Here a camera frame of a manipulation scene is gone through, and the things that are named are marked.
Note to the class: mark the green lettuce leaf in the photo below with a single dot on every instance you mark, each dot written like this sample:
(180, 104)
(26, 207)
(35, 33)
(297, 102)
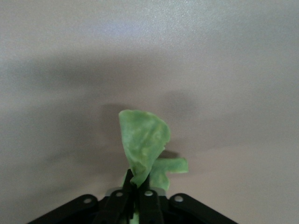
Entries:
(142, 140)

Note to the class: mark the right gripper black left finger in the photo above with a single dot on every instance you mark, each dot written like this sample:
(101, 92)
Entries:
(116, 205)

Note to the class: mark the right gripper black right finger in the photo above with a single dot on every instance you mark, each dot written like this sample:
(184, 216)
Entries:
(150, 205)

